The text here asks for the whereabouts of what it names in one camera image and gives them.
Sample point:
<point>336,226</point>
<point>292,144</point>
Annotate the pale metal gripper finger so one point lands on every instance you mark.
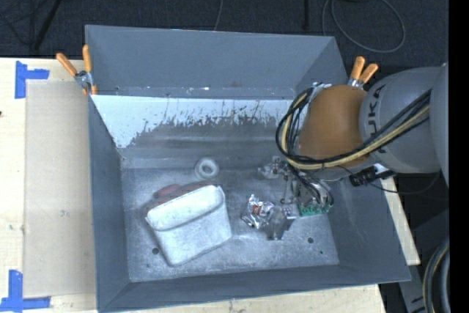
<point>270,169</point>
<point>280,223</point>

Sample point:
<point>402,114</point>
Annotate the crumpled silver foil packet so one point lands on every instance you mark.
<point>256,210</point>

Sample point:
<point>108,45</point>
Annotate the white fabric pouch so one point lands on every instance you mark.
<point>190,227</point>

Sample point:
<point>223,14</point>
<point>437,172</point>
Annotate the red-brown flat block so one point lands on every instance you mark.
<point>169,191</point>

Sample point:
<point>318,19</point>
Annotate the grey metal bin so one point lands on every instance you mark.
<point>205,62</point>

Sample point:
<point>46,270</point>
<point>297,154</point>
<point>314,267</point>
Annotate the black cylinder on white bracket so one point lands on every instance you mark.
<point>363,176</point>

